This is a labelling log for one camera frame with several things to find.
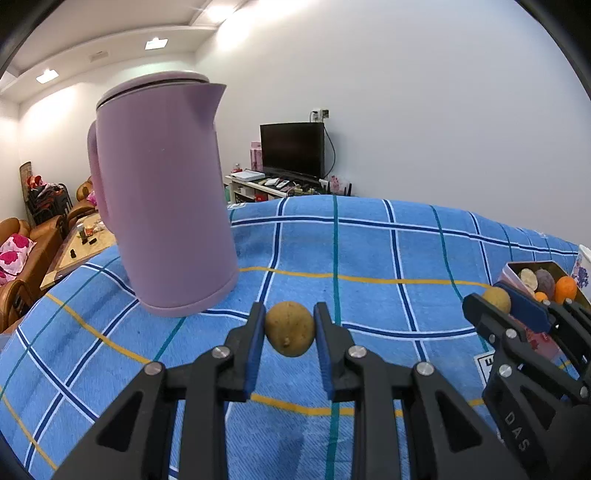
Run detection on round purple fruit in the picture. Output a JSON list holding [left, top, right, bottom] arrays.
[[534, 270, 556, 296]]

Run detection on black television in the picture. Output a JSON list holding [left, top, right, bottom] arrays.
[[259, 122, 326, 182]]

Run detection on blue plaid blanket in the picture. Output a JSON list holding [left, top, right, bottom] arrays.
[[0, 195, 580, 480]]

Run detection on purple electric kettle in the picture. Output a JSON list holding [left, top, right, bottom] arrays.
[[87, 70, 239, 318]]

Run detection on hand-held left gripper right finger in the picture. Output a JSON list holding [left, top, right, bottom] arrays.
[[314, 302, 515, 480]]

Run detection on brown longan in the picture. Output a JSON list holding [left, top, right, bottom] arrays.
[[482, 286, 512, 315], [264, 301, 316, 357]]

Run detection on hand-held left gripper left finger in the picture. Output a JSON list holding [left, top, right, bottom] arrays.
[[53, 302, 266, 480]]

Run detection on white floral mug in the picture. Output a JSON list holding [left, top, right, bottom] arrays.
[[571, 246, 591, 291]]

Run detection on wooden coffee table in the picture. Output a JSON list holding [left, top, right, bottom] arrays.
[[41, 212, 116, 291]]

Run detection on white television stand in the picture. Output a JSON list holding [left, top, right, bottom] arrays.
[[224, 174, 333, 204]]

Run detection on stacked dark chairs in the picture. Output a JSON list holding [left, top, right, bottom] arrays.
[[25, 182, 75, 227]]

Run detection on brown leather armchair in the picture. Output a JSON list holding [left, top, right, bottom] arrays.
[[69, 178, 100, 220]]

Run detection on black power cable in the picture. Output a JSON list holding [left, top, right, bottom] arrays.
[[323, 122, 337, 178]]

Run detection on leaning wooden board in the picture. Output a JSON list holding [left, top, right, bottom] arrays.
[[19, 161, 34, 204]]

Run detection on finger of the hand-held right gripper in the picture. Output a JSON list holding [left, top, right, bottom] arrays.
[[495, 282, 591, 384], [462, 292, 580, 398]]

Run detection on pink flowered cushion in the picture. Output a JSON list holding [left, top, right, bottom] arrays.
[[0, 233, 37, 287]]

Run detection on pink tin box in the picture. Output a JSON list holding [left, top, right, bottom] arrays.
[[498, 261, 591, 370]]

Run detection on large orange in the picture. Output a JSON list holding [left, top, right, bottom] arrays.
[[554, 275, 579, 304]]

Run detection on brown leather sofa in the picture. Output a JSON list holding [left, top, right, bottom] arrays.
[[0, 217, 65, 333]]

